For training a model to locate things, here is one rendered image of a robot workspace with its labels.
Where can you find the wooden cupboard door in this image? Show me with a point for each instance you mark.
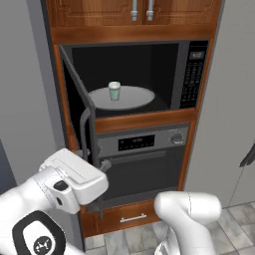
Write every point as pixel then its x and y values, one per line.
pixel 89 11
pixel 186 11

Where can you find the wooden tall cabinet frame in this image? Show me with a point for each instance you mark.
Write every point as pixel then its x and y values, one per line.
pixel 132 34

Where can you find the steel built-in oven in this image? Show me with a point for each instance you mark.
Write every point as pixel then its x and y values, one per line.
pixel 159 136

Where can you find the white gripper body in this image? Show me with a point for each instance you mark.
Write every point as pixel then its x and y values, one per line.
pixel 84 181

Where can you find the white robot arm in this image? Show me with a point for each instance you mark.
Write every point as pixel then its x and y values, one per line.
pixel 20 205

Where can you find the dark oven door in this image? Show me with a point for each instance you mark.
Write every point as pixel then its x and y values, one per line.
pixel 146 179

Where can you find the dark grey microwave door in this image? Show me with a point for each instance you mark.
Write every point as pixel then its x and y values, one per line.
pixel 78 89

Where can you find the grey round oven knob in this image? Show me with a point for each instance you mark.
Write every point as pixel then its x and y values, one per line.
pixel 177 138

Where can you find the black microwave oven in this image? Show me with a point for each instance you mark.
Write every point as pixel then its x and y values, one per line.
pixel 194 76

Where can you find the wooden drawer front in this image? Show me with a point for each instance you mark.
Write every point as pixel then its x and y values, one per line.
pixel 109 220

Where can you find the green cup with white lid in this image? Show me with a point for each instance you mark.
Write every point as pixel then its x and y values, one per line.
pixel 114 91

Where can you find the grey round turntable plate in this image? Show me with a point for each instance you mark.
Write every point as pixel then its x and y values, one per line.
pixel 132 98

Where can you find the grey fridge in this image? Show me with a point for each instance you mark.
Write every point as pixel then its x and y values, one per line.
pixel 225 116

